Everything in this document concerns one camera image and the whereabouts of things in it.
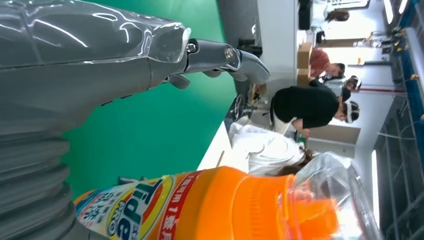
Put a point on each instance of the person with long brown hair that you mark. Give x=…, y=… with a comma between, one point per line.
x=336, y=16

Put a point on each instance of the white cabinet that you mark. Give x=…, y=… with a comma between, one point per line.
x=275, y=39

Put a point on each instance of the long ceiling light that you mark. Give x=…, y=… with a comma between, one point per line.
x=389, y=10
x=375, y=188

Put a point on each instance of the orange detergent bottle clear cap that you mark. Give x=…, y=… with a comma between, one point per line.
x=225, y=205

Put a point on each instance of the cardboard box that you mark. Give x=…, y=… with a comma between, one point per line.
x=303, y=78
x=304, y=55

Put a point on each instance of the person in red shirt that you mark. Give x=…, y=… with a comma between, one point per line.
x=318, y=61

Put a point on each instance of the person in white coat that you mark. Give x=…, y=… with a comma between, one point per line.
x=265, y=149

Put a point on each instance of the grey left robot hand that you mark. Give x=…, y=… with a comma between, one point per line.
x=76, y=59

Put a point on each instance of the black monitor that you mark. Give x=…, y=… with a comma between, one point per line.
x=304, y=15

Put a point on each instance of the person in black shirt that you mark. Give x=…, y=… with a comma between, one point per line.
x=304, y=104

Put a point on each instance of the black box stack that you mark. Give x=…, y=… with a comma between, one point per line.
x=250, y=48

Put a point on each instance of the ribbed grey left arm sleeve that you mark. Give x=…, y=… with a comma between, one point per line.
x=30, y=185

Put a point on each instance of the person wearing dark headset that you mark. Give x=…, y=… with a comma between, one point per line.
x=351, y=84

